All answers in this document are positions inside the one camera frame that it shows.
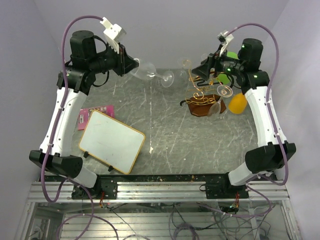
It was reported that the clear wine glass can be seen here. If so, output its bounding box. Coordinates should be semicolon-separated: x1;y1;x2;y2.
129;58;175;88
201;53;213;62

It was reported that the clear tumbler glass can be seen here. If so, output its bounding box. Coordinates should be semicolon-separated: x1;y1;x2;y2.
177;57;192;80

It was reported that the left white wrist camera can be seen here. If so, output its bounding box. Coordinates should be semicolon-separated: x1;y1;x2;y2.
100;17;127;54

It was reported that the clear champagne flute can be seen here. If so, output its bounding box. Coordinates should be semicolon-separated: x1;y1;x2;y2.
207;84;233;117

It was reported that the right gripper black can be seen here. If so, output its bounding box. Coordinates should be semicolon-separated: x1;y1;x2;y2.
191;44;244;81

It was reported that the aluminium rail frame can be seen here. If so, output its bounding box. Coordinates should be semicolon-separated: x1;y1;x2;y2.
27;181;290;204

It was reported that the white board with yellow frame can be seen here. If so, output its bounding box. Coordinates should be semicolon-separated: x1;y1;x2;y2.
78;111;146;175

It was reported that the gold wire wine glass rack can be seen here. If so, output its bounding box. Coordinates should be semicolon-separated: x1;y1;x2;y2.
179;69;235;117

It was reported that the pink sticker booklet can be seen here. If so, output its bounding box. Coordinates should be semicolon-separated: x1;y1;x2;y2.
77;105;115;131

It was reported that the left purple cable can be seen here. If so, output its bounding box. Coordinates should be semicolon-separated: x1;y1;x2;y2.
40;15;106;203

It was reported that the orange plastic wine glass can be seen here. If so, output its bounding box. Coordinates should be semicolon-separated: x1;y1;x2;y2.
228;93;248;115

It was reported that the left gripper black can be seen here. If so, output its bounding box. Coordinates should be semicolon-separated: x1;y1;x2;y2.
90;40;142;77

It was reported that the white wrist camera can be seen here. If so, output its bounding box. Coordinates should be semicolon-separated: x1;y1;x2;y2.
217;30;234;56
100;17;127;54

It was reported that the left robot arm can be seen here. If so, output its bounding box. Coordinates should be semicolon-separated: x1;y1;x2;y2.
29;30;139;199

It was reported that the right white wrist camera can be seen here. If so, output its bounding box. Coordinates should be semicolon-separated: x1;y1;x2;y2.
217;30;234;56

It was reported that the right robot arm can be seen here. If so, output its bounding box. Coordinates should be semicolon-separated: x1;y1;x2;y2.
191;38;297;198

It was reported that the green plastic wine glass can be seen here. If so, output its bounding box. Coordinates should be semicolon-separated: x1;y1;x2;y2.
217;51;238;86

